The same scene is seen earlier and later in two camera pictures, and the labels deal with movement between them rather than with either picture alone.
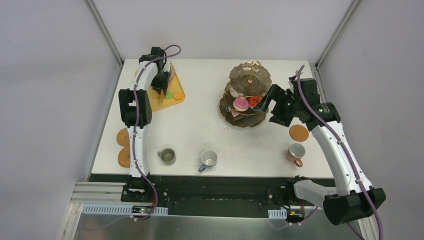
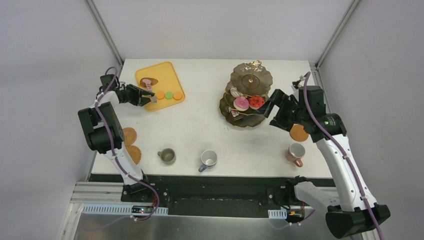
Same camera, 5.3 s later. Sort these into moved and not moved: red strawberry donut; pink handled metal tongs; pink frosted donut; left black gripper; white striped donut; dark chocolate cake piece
Moved: left black gripper; pink handled metal tongs
Not moved: white striped donut; dark chocolate cake piece; pink frosted donut; red strawberry donut
